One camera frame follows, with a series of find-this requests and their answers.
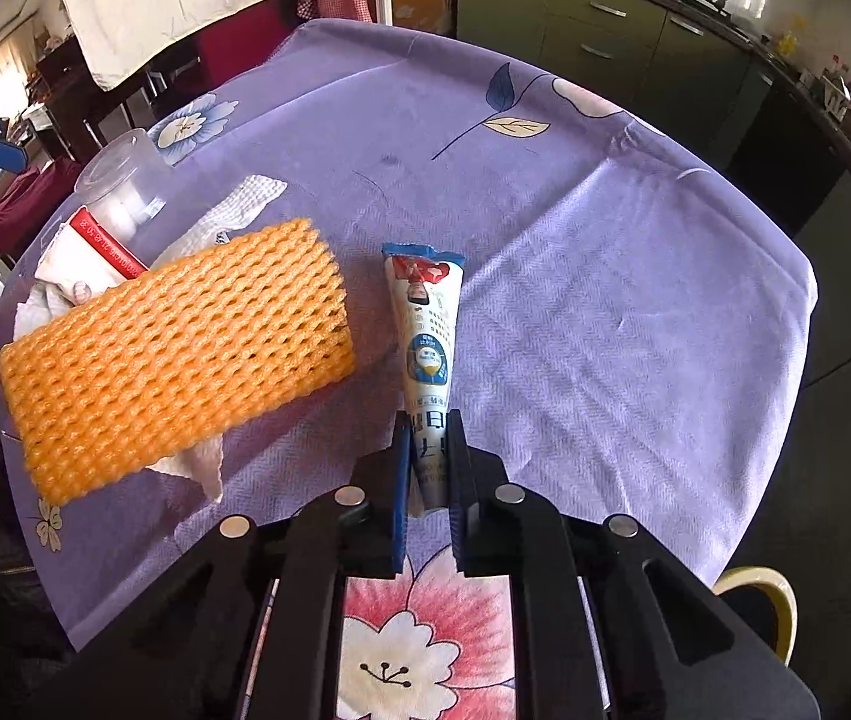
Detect green lower cabinets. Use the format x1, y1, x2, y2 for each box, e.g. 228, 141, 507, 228
455, 0, 851, 382

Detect clear plastic cup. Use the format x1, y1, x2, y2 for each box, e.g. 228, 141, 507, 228
76, 128, 173, 265

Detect white blue tube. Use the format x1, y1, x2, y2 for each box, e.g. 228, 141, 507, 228
381, 242, 464, 512

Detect white tissue paper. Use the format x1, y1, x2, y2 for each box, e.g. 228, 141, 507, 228
0, 176, 287, 505

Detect purple floral tablecloth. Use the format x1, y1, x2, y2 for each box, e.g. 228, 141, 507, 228
0, 20, 819, 718

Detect yellow rimmed trash bin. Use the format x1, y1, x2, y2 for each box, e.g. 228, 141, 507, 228
713, 566, 798, 665

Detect orange foam net sleeve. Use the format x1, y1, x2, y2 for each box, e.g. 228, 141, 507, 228
0, 218, 355, 505

